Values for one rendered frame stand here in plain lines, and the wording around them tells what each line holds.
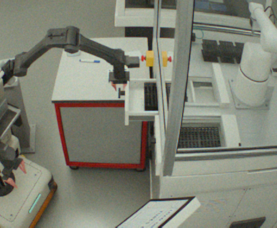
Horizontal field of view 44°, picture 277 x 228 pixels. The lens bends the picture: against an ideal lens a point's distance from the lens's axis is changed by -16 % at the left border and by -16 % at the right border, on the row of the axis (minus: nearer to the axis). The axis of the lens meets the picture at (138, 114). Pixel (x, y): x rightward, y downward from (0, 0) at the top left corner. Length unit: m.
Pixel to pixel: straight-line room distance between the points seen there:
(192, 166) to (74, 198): 1.28
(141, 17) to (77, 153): 1.04
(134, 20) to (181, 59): 1.53
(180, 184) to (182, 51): 0.74
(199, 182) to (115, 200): 1.06
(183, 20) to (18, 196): 1.73
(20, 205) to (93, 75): 1.00
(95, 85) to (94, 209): 0.87
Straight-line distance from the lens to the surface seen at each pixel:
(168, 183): 1.77
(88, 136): 2.54
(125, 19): 2.75
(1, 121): 1.88
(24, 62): 1.74
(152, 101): 2.07
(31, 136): 3.15
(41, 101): 3.43
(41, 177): 2.55
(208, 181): 1.81
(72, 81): 2.41
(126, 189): 2.79
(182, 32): 1.18
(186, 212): 1.35
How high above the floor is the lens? 2.35
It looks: 47 degrees down
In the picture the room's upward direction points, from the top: 2 degrees clockwise
